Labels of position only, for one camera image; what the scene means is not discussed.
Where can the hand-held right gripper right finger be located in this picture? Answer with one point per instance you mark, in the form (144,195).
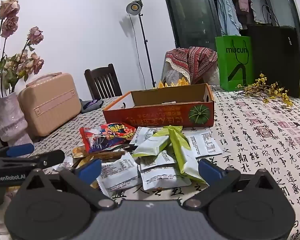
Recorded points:
(210,172)

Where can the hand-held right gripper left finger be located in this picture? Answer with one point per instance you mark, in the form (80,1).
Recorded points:
(90,171)

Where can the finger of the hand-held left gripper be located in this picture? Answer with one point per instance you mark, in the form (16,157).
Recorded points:
(20,150)
(50,158)

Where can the small white packet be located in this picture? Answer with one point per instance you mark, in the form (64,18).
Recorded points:
(63,165)

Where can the gold brown snack packet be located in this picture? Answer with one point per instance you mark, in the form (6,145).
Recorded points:
(100,155)

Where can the white cracker packet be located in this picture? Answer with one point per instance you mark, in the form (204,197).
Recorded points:
(205,145)
(145,133)
(162,180)
(120,172)
(155,161)

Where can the green snack bar packet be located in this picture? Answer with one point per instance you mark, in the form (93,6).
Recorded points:
(182,155)
(152,145)

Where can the red snack packet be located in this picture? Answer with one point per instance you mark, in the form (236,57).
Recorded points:
(105,137)

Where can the orange cardboard box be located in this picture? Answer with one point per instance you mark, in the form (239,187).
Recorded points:
(150,116)

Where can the pink ribbed vase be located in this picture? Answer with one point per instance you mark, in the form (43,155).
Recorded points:
(8,120)

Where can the pink suitcase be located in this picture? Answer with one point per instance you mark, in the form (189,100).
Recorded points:
(50,105)

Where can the grey purple cloth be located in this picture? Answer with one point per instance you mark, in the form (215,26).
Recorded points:
(90,105)

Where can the small white stick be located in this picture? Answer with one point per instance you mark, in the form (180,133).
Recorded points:
(168,102)

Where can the dark wooden chair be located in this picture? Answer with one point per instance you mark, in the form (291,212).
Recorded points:
(102,80)

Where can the yellow flower branch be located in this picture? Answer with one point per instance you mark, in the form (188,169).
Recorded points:
(272,91)

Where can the green paper bag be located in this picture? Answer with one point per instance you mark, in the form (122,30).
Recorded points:
(230,65)

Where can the red patterned cloth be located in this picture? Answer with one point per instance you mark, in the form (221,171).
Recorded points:
(195,62)

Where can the black paper bag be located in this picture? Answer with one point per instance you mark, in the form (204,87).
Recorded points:
(272,60)

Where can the sliding glass door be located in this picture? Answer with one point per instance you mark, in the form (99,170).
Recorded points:
(190,17)

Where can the light blue shirt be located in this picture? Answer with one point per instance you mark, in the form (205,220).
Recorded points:
(227,12)

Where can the studio light on stand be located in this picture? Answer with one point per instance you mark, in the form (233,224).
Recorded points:
(134,7)

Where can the white garment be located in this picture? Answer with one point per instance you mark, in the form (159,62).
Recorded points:
(258,7)

